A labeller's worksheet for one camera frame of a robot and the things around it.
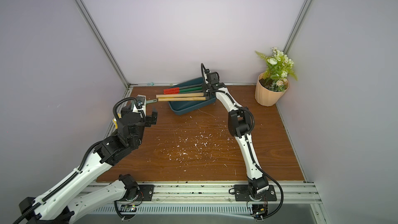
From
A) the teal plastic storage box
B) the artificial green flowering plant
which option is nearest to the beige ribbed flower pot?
the artificial green flowering plant

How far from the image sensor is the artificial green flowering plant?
3.01 feet

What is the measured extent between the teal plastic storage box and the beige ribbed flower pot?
305 millimetres

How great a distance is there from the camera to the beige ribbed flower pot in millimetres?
964

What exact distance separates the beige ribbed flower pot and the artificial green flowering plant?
3 cm

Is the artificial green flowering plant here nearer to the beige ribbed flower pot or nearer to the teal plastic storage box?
the beige ribbed flower pot

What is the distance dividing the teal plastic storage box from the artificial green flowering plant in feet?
1.32

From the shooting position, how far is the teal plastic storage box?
3.36ft
